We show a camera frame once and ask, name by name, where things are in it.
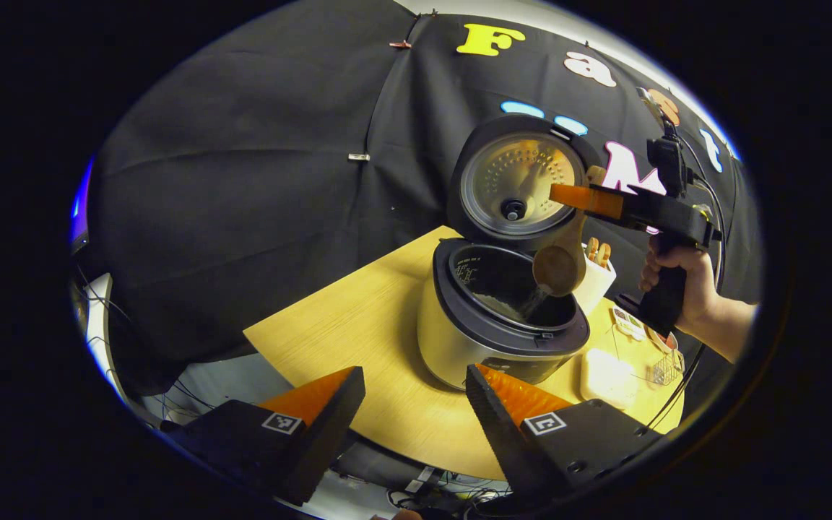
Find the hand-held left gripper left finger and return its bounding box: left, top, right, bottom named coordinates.
left=162, top=366, right=366, bottom=506

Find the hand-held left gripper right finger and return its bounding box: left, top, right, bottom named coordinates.
left=465, top=363, right=666, bottom=506

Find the wooden spoon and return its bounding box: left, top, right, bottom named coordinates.
left=532, top=165, right=607, bottom=298

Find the silver and black rice cooker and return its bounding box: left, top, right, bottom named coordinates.
left=417, top=113, right=602, bottom=391

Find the clear plastic rice box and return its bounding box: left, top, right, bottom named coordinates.
left=579, top=348, right=641, bottom=411

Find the metal wire chopstick holder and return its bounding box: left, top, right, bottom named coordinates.
left=647, top=350, right=685, bottom=387

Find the white toaster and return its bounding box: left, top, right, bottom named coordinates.
left=573, top=249, right=618, bottom=316

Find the white divided dish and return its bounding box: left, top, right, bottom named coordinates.
left=611, top=305, right=646, bottom=340

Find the round white plate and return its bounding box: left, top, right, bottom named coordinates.
left=646, top=326, right=679, bottom=355

